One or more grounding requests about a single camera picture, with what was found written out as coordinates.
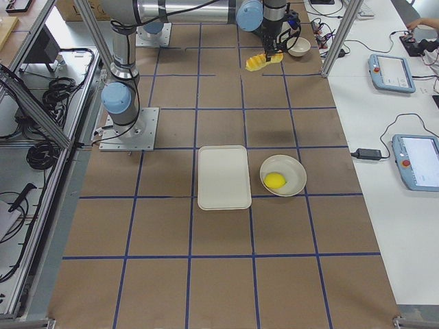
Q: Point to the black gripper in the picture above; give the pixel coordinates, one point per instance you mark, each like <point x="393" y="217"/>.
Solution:
<point x="269" y="33"/>

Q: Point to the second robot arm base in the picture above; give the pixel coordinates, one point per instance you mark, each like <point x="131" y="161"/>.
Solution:
<point x="153" y="28"/>

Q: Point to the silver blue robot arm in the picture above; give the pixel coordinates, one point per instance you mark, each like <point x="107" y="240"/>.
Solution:
<point x="208" y="64"/>

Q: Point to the black dish rack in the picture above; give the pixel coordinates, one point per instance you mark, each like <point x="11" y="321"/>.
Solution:
<point x="283" y="37"/>

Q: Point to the cream bowl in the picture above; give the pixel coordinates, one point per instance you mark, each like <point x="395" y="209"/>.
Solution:
<point x="298" y="47"/>

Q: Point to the far blue teach pendant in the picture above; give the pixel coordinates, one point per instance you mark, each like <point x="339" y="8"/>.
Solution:
<point x="391" y="74"/>

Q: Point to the blue teach pendant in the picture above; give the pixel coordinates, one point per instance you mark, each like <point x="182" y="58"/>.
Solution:
<point x="416" y="158"/>
<point x="391" y="74"/>

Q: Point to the white bowl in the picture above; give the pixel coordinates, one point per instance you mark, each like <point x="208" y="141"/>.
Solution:
<point x="283" y="175"/>

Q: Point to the yellow lemon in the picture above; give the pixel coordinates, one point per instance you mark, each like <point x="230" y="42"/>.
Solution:
<point x="274" y="180"/>

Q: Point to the black power adapter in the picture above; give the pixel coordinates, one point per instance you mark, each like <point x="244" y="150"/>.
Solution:
<point x="368" y="154"/>

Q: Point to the white rectangular tray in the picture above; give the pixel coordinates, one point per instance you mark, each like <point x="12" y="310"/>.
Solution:
<point x="223" y="178"/>

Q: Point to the near blue teach pendant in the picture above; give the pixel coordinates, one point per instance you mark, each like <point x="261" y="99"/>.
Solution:
<point x="416" y="158"/>

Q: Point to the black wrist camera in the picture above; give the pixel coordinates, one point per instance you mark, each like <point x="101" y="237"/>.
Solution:
<point x="293" y="19"/>

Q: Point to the aluminium frame post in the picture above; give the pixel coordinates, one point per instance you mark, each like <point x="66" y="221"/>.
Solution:
<point x="340" y="36"/>

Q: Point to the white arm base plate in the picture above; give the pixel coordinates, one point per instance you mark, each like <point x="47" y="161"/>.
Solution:
<point x="140" y="137"/>

